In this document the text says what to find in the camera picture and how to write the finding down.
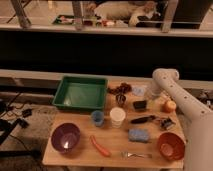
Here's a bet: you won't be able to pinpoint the silver fork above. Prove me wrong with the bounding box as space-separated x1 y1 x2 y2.
121 152 152 158

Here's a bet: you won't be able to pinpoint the orange carrot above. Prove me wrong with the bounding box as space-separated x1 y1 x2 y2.
90 135 111 157

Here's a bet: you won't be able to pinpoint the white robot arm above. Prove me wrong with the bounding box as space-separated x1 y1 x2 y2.
147 68 213 171

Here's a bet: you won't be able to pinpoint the black cables on floor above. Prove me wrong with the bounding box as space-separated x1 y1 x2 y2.
0 92 34 145

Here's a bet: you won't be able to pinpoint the blue sponge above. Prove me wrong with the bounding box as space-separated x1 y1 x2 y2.
128 129 149 143

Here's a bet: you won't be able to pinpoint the orange-red bowl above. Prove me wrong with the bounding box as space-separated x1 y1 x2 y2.
157 132 185 161

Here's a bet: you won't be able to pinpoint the blue cup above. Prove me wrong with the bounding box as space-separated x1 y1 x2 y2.
91 110 104 127

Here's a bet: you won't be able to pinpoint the purple bowl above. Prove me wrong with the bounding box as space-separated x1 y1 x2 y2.
51 123 80 154

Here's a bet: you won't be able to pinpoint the black eraser block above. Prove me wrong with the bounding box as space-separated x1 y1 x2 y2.
133 100 147 110

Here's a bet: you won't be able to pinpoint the white cup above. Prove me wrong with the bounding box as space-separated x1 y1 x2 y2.
110 107 126 128

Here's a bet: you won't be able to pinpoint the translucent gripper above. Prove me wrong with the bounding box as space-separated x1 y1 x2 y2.
145 81 162 110

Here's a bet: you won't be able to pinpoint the orange fruit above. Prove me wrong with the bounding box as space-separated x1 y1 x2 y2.
163 100 177 113

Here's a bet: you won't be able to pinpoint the green plastic tray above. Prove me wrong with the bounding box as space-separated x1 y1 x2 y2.
52 76 108 111

